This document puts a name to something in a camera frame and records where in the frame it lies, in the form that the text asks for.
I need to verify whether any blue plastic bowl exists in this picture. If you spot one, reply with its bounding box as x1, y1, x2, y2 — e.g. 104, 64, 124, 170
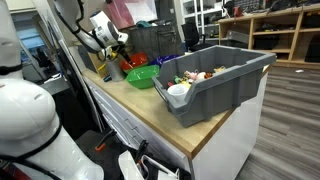
149, 54, 181, 67

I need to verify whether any wooden box with black panel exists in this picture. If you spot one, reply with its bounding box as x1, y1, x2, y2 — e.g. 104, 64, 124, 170
81, 28, 134, 79

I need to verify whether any white shelf unit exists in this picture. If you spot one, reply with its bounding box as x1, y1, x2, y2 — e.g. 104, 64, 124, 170
179, 0, 225, 38

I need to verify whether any white paper cup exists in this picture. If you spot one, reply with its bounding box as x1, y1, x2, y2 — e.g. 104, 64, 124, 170
166, 83, 190, 103

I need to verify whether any teal cloth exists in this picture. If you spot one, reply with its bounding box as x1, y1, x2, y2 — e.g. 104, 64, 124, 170
135, 20, 153, 29

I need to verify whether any white plastic bracket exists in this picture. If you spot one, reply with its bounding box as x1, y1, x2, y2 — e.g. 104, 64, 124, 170
118, 149, 181, 180

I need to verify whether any red translucent sheet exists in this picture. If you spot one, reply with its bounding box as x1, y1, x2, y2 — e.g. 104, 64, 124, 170
106, 0, 158, 32

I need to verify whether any silver metal cylinder cup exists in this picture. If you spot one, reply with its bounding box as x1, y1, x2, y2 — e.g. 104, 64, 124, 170
106, 58, 126, 83

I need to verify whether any gray fabric basket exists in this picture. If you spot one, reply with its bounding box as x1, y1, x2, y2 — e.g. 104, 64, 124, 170
129, 22, 186, 63

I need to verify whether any red plastic bowl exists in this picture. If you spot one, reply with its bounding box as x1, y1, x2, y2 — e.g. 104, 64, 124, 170
120, 51, 150, 72

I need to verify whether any gray plastic storage bin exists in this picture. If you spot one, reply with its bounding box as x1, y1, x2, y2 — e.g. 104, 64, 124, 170
151, 44, 278, 129

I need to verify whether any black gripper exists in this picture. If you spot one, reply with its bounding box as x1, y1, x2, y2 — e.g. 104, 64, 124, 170
111, 43, 135, 68

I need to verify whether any beige toy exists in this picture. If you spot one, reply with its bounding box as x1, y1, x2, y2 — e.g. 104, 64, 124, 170
213, 65, 228, 75

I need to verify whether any white drawer cabinet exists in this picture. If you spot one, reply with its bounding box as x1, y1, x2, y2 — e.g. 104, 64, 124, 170
82, 71, 270, 180

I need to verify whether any black office chair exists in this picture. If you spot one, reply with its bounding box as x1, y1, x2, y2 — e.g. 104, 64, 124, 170
181, 21, 215, 53

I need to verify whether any pink toy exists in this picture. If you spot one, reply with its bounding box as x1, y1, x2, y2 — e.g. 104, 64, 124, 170
184, 69, 200, 82

